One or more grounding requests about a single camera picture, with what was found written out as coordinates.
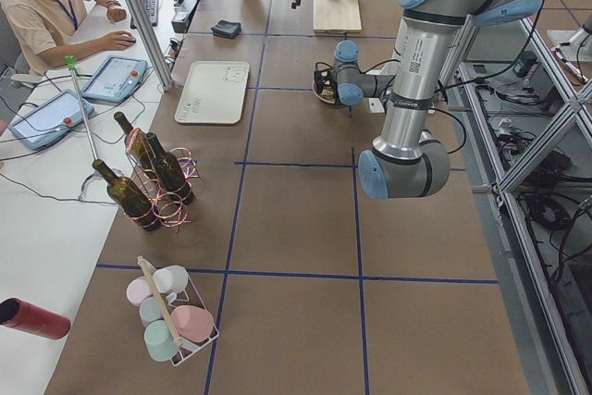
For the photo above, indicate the cream bear serving tray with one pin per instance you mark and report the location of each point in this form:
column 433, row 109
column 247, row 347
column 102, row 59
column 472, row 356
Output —
column 213, row 93

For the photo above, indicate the white round plate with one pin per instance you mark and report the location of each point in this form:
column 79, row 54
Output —
column 331, row 99

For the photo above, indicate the folded grey cloth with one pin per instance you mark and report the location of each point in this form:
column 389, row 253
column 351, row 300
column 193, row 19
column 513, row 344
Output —
column 226, row 29

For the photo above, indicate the white wire cup rack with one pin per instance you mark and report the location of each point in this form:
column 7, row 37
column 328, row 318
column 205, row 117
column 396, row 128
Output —
column 167, row 303

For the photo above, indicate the pale blue cup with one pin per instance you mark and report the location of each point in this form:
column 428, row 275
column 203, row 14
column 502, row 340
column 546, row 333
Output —
column 149, row 311

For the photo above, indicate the mint green cup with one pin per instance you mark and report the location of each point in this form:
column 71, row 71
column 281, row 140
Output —
column 159, row 342

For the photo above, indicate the green plastic clip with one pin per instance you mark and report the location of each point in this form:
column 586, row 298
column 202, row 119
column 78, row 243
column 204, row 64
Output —
column 70, row 62

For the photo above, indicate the brown bread slice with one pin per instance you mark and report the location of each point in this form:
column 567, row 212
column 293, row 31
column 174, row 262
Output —
column 326, row 91

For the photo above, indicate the dark green wine bottle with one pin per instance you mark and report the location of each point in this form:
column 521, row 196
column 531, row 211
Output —
column 130, row 198

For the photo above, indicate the far blue teach pendant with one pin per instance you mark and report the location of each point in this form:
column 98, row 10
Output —
column 115, row 80

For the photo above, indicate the copper wire bottle rack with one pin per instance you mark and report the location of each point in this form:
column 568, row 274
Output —
column 167, row 206

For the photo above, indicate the white frosted cup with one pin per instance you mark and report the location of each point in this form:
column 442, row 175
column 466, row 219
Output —
column 172, row 278

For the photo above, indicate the aluminium frame post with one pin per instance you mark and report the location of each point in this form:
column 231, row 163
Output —
column 150, row 43

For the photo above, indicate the black keyboard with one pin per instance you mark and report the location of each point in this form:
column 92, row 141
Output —
column 151, row 8

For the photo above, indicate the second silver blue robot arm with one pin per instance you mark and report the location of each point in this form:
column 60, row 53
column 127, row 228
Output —
column 405, row 160

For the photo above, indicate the blue teach pendant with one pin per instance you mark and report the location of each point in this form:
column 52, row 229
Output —
column 115, row 80
column 48, row 123

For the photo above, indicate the black computer box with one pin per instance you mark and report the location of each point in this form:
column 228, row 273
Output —
column 183, row 14

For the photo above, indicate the near blue teach pendant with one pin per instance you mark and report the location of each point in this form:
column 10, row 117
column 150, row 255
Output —
column 48, row 123

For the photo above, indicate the pink cup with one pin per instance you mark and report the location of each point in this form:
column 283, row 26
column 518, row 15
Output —
column 193, row 323

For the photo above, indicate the wooden cutting board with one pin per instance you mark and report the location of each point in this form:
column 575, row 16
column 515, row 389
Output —
column 336, row 16

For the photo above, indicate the lilac cup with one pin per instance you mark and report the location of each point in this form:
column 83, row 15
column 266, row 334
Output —
column 138, row 291

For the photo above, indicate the red canister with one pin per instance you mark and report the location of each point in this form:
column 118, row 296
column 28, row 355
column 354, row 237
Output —
column 30, row 318

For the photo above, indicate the seated person beige shirt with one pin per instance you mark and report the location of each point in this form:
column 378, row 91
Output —
column 44, row 29

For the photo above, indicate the metal stand with clip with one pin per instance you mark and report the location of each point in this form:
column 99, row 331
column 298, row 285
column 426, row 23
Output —
column 94, row 175

